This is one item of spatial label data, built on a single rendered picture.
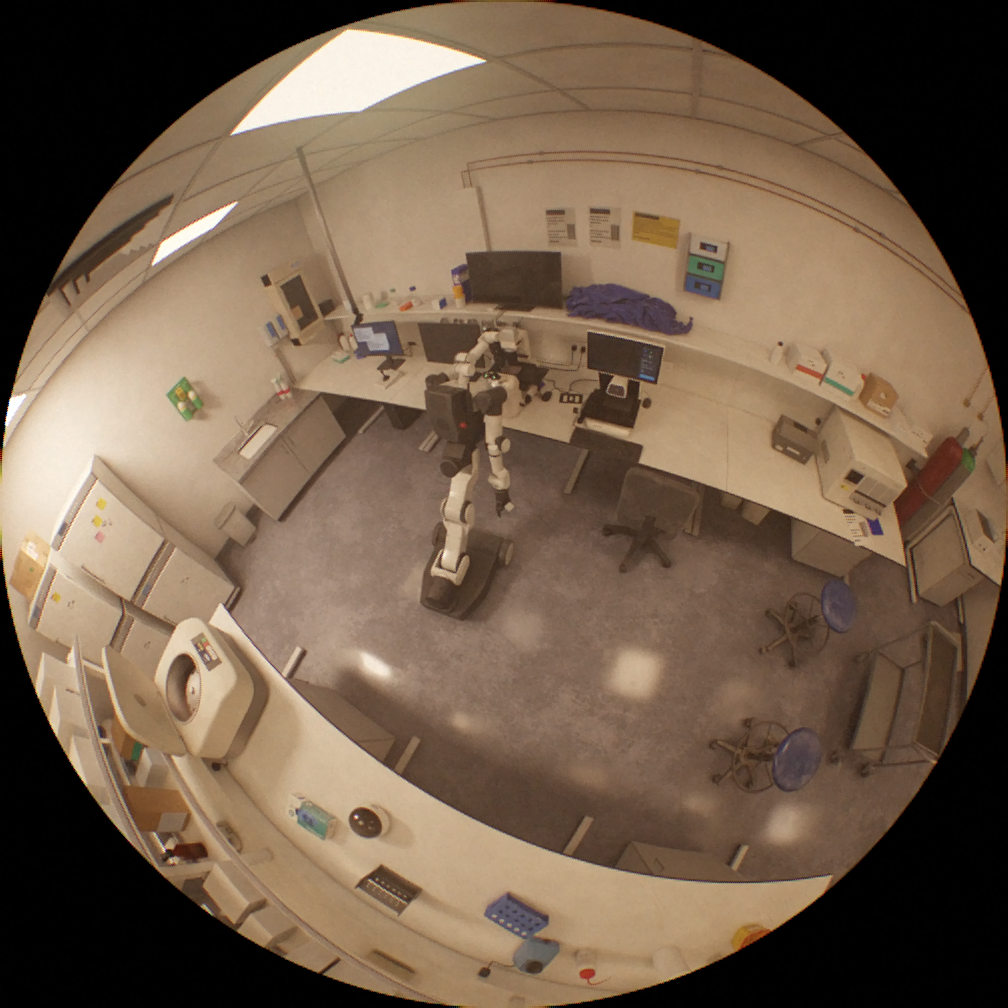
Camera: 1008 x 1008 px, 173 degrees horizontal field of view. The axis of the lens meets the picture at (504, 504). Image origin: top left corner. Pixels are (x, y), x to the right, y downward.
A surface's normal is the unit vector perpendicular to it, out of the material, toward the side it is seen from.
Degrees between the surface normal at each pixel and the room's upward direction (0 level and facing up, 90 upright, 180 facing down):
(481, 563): 0
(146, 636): 90
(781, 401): 90
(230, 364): 90
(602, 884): 0
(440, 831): 0
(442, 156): 90
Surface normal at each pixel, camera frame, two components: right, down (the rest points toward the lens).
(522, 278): -0.45, 0.72
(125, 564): 0.89, 0.30
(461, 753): -0.13, -0.57
